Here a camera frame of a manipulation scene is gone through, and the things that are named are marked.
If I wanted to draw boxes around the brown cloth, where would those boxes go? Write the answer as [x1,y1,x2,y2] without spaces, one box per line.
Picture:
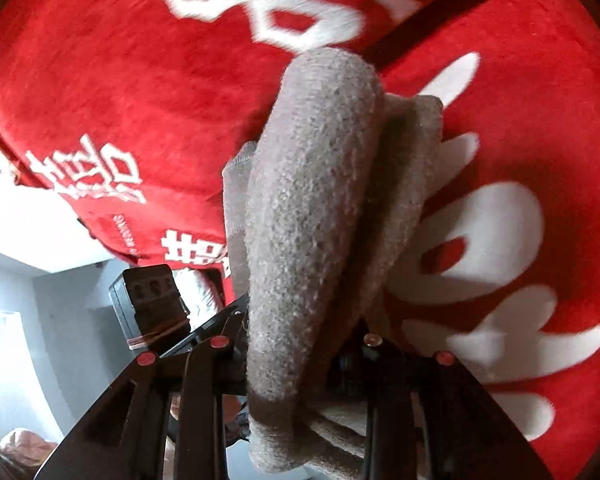
[0,427,58,468]

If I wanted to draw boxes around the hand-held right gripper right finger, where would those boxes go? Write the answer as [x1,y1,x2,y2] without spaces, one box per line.
[330,332,553,480]

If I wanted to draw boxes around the grey knitted sweater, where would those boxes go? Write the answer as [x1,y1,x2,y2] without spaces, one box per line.
[221,47,445,480]

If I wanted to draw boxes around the white and red cloth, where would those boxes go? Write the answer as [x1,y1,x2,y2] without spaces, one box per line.
[172,267,228,331]

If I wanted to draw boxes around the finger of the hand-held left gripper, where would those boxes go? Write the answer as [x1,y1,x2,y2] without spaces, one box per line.
[157,296,251,359]

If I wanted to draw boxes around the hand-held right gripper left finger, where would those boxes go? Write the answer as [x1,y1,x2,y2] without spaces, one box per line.
[34,332,251,480]

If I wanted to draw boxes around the red printed blanket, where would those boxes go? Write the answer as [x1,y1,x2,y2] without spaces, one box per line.
[0,0,600,480]

